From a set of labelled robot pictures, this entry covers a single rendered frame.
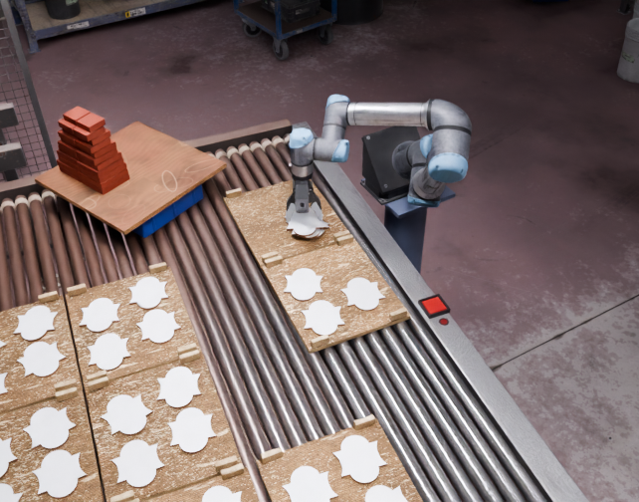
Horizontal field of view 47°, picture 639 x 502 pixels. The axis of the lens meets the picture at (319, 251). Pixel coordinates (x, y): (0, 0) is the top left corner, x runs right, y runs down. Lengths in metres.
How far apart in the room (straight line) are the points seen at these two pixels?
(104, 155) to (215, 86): 2.87
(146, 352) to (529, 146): 3.22
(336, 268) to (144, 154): 0.91
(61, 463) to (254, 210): 1.15
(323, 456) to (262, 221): 1.01
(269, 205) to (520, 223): 1.89
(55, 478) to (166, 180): 1.17
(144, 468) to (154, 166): 1.24
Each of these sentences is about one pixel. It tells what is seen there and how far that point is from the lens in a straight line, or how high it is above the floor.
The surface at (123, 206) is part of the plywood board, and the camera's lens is 2.69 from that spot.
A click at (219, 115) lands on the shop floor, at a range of 5.16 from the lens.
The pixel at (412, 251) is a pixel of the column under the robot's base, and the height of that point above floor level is 0.59.
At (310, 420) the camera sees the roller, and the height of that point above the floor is 0.92.
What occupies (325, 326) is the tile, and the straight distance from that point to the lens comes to 2.31.
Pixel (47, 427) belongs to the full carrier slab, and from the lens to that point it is 2.21.
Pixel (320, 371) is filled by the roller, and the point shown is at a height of 0.92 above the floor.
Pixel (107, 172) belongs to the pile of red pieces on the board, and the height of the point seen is 1.11.
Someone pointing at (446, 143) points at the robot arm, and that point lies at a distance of 2.28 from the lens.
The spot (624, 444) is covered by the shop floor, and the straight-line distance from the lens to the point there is 3.40.
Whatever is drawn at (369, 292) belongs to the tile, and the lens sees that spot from 2.41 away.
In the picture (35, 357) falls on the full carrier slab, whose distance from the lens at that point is 2.39.
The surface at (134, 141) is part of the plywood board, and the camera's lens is 3.03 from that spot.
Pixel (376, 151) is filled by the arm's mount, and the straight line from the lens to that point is 2.86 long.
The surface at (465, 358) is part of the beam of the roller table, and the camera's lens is 2.29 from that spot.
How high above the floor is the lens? 2.64
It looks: 42 degrees down
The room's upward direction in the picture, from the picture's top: 1 degrees counter-clockwise
